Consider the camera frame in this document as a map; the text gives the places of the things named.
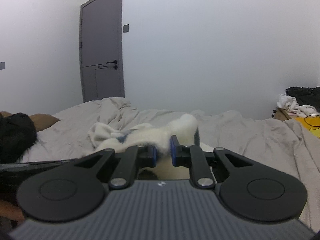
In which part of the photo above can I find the beige bed duvet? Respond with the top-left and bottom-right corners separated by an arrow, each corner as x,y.
21,98 -> 319,231

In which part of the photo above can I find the grey bedroom door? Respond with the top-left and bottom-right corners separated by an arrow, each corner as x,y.
79,0 -> 125,102

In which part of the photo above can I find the black clothes pile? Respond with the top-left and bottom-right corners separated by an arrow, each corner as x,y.
285,87 -> 320,112

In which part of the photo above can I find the grey wall switch left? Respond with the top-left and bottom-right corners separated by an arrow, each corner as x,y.
0,62 -> 5,70

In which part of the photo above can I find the yellow cloth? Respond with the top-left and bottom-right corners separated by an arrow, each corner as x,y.
296,115 -> 320,138

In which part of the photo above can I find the white navy fleece sweater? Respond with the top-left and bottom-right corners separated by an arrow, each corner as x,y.
88,114 -> 213,180

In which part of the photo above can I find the white clothes pile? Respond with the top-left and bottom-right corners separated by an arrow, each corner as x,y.
277,94 -> 319,118

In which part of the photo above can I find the person's hand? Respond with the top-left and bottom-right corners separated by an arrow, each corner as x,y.
0,200 -> 25,223

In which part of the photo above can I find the black cable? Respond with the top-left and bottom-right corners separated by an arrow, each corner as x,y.
303,114 -> 320,132

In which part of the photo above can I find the black garment on bed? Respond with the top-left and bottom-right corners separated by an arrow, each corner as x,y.
1,113 -> 37,164

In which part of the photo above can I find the cardboard box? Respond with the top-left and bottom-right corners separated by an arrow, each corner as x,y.
272,107 -> 298,121

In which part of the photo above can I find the grey wall switch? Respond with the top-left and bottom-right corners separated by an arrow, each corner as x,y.
123,24 -> 130,33
0,62 -> 5,70

